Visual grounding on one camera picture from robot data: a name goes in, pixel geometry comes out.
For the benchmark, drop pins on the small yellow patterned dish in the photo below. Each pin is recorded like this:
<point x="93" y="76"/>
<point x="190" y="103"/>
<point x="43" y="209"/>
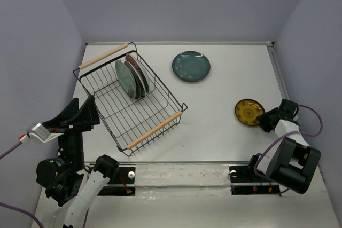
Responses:
<point x="247" y="111"/>

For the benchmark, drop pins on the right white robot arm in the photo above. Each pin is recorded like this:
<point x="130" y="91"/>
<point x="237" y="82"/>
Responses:
<point x="289" y="160"/>

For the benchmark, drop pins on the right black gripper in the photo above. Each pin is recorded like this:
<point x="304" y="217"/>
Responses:
<point x="262" y="119"/>

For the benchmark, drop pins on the light green flower plate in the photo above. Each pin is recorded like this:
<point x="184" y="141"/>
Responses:
<point x="126" y="79"/>

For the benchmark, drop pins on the red and teal floral plate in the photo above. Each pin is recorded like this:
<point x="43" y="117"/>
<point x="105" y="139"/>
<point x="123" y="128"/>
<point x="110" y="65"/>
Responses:
<point x="141" y="69"/>

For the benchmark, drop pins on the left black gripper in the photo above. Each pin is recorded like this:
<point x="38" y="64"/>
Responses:
<point x="84" y="117"/>

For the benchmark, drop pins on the white orange sunburst plate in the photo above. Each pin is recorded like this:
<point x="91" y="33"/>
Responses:
<point x="135" y="74"/>

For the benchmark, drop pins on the small blue patterned dish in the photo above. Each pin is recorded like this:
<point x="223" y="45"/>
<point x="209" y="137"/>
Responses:
<point x="139" y="88"/>

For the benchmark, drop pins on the black wire dish rack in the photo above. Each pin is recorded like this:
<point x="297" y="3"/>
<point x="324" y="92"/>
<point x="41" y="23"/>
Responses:
<point x="132" y="123"/>

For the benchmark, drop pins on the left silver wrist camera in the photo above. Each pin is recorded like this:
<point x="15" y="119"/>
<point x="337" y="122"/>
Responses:
<point x="38" y="133"/>

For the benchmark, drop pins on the dark teal speckled plate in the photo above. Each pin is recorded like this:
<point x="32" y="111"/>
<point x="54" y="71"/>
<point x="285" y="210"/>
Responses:
<point x="191" y="66"/>

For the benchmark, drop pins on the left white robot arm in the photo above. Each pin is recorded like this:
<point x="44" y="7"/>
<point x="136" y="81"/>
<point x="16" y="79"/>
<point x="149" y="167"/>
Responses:
<point x="69" y="198"/>

